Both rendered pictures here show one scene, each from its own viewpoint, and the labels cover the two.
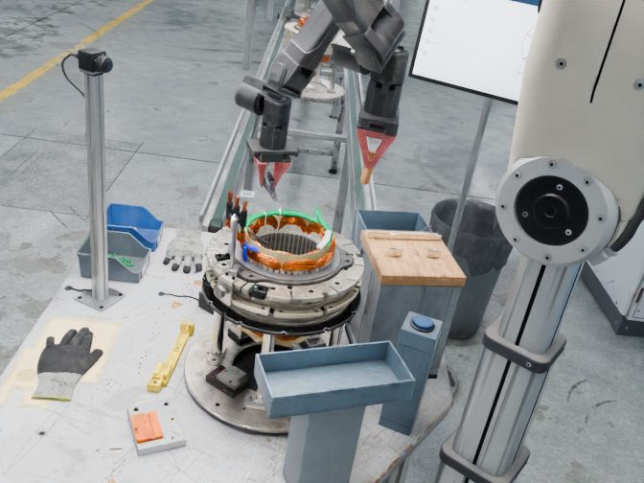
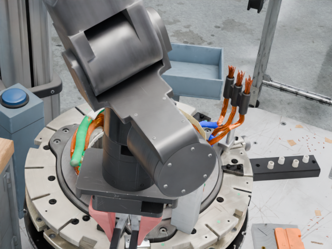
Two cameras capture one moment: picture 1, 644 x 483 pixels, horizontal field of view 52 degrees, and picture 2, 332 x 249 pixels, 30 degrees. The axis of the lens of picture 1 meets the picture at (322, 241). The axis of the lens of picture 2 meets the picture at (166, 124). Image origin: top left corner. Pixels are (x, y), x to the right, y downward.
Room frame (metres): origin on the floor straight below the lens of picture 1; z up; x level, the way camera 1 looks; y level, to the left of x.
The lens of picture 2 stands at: (1.74, 0.34, 1.70)
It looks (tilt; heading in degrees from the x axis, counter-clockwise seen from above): 40 degrees down; 202
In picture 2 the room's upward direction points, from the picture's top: 6 degrees clockwise
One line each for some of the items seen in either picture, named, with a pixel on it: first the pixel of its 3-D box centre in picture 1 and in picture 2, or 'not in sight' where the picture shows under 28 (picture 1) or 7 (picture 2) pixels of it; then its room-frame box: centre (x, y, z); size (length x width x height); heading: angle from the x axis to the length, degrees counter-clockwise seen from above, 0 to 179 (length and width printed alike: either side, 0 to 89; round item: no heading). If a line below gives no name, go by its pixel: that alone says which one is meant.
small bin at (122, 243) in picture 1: (115, 256); not in sight; (1.50, 0.54, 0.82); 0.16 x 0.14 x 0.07; 93
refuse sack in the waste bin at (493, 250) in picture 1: (466, 251); not in sight; (2.66, -0.65, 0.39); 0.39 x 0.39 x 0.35
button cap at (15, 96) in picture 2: (423, 322); (14, 96); (1.08, -0.22, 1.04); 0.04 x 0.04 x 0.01
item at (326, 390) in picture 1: (324, 429); (151, 116); (0.87, -0.05, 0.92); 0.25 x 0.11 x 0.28; 112
